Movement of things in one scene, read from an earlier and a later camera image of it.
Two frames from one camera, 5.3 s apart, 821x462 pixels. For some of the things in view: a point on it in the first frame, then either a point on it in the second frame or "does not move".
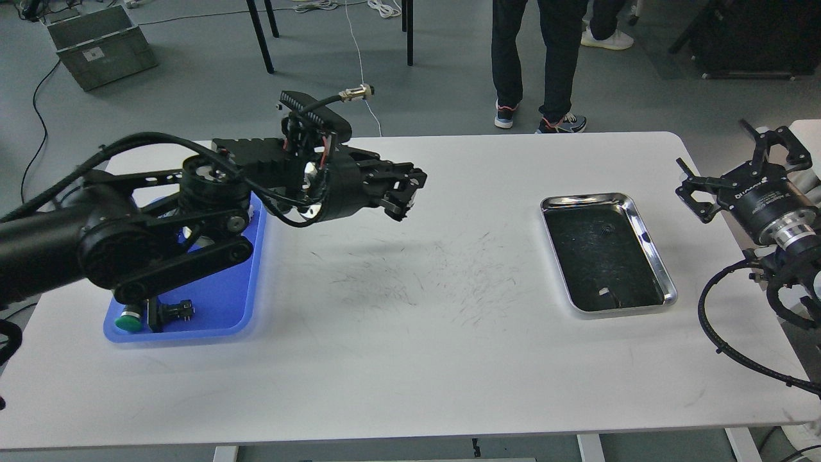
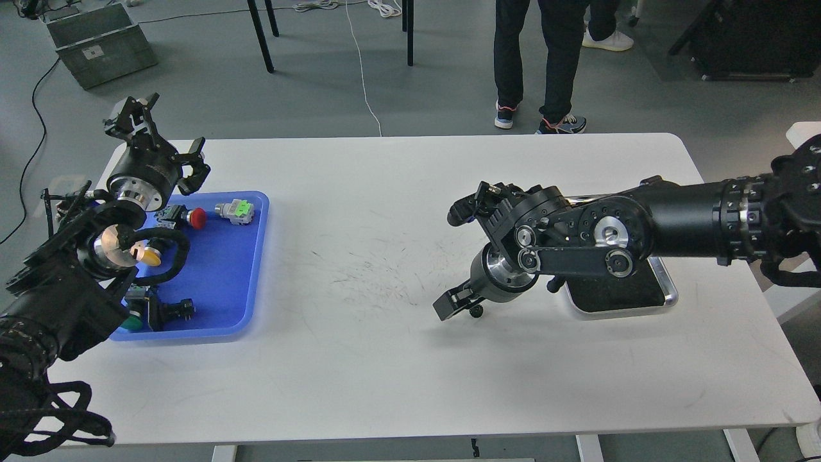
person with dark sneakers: x=562 y=22 does not move
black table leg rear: x=271 y=18 does not move
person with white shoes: x=601 y=32 does not move
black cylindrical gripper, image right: x=773 y=208 -> x=490 y=278
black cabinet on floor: x=755 y=39 does not move
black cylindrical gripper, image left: x=347 y=193 -> x=149 y=170
